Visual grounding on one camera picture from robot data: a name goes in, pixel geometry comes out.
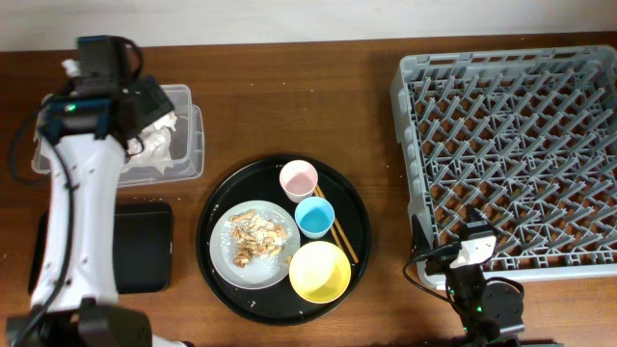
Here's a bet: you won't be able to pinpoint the white napkin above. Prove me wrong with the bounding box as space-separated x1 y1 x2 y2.
122 112 177 174

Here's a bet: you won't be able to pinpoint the blue cup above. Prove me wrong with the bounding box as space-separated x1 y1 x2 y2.
294 197 335 239

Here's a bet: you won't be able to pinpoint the pink cup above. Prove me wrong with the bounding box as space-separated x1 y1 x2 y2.
279 160 318 203

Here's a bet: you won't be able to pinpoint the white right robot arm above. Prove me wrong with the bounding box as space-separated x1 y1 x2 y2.
402 206 524 346

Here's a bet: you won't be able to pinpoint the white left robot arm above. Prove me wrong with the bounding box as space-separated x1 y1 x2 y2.
6 76 174 346

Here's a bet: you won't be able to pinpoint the clear plastic waste bin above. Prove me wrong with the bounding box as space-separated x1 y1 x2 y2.
30 83 205 189

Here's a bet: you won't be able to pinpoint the grey dishwasher rack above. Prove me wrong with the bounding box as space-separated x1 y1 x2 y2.
389 45 616 281

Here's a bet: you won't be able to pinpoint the wooden chopstick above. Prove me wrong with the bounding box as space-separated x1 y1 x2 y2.
314 185 343 250
313 184 361 265

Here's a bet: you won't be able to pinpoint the yellow bowl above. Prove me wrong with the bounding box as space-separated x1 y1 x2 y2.
288 241 352 304

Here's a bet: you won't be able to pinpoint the black rectangular tray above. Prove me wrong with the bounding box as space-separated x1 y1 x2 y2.
27 200 174 296

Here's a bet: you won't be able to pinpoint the round black serving tray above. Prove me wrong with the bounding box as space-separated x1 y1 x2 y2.
196 154 371 326

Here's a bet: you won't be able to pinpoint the grey plate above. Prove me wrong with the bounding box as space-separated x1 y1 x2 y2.
209 200 301 290

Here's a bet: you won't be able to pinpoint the peanut shells and rice scraps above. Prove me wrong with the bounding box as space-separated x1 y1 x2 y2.
228 209 290 268

